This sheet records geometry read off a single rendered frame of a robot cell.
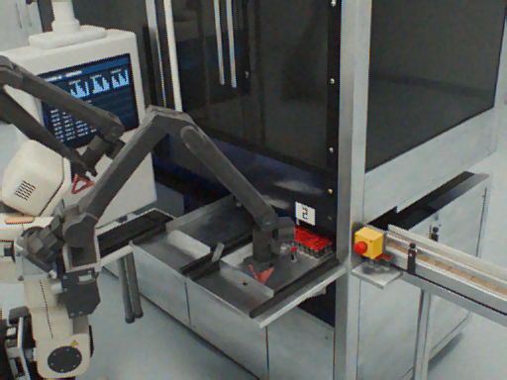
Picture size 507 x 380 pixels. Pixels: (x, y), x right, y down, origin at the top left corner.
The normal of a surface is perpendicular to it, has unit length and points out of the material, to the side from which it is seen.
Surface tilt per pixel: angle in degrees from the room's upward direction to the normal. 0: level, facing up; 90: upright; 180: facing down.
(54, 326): 90
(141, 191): 90
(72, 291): 90
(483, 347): 0
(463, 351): 0
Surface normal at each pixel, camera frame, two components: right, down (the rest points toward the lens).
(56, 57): 0.73, 0.27
